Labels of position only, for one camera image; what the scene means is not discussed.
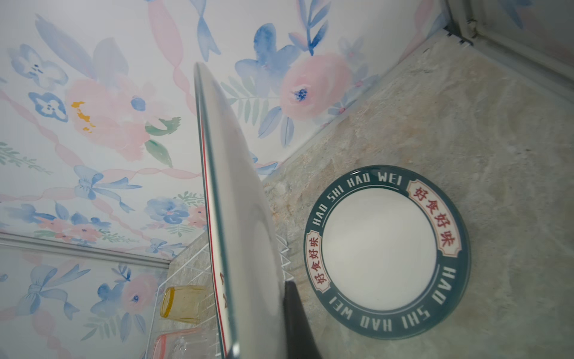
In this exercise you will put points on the yellow plastic cup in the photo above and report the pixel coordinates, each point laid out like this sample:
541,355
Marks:
183,304

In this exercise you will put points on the pink plastic cup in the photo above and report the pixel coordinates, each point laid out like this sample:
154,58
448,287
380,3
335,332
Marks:
188,343

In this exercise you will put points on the left corner aluminium post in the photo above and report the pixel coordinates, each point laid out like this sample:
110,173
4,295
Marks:
33,244

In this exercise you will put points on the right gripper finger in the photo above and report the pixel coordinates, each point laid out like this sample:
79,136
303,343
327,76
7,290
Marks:
299,339

